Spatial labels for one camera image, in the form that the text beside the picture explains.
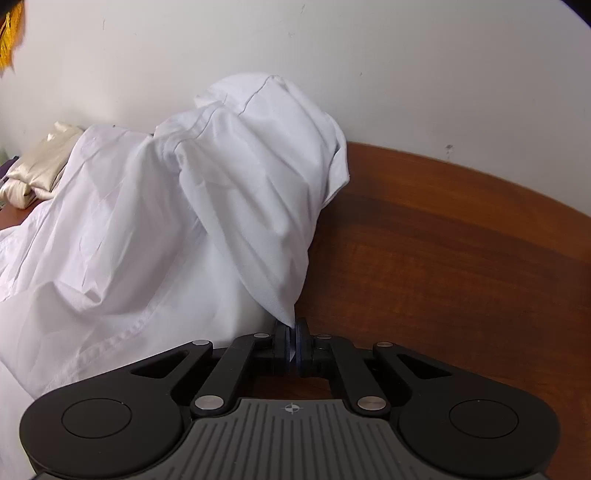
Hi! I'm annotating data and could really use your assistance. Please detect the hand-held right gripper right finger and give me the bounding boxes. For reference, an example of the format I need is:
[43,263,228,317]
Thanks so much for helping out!
[294,318,467,418]

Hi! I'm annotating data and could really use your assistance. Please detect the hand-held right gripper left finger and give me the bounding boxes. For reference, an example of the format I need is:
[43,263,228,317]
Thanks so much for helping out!
[122,320,294,418]

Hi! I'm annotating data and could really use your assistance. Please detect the white collared shirt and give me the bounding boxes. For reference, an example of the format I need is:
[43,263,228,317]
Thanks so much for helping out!
[0,73,350,400]

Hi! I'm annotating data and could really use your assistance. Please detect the folded beige satin cloth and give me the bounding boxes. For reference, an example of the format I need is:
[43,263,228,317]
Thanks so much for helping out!
[0,121,86,210]

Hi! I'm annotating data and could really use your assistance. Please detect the red banner with gold fringe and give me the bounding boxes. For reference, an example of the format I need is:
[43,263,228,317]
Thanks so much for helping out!
[0,0,24,77]

